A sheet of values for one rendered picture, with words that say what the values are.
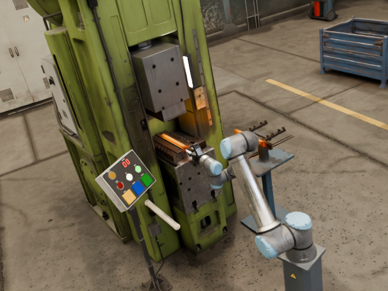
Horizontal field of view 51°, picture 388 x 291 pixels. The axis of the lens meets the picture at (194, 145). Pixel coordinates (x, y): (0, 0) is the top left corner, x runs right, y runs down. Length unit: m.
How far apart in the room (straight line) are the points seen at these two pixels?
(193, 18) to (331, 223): 2.09
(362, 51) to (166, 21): 3.91
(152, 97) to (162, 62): 0.25
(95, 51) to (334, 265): 2.36
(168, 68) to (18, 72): 5.49
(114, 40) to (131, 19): 0.19
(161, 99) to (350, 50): 4.11
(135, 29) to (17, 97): 5.56
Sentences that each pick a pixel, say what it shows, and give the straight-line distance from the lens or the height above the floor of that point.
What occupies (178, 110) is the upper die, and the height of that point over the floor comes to 1.31.
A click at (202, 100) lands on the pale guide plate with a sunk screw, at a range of 3.26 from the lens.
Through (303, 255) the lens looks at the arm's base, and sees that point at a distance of 2.61.
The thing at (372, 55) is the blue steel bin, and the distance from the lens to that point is 6.30.
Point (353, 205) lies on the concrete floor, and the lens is 4.01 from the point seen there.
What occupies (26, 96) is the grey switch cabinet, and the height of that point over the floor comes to 0.25.
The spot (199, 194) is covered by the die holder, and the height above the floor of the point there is 0.59.
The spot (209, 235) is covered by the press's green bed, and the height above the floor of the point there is 0.13.
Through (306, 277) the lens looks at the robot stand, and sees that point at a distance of 2.68.
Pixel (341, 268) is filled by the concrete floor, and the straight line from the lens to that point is 3.43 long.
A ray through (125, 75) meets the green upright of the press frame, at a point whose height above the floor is 1.65.
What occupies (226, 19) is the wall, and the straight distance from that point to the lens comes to 9.94.
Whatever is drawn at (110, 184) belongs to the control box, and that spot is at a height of 1.13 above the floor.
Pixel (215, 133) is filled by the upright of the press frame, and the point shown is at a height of 0.90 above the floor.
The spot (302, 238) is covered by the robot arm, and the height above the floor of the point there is 0.78.
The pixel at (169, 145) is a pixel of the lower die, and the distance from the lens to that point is 3.24.
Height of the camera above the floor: 2.48
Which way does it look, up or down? 28 degrees down
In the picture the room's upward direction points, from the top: 12 degrees counter-clockwise
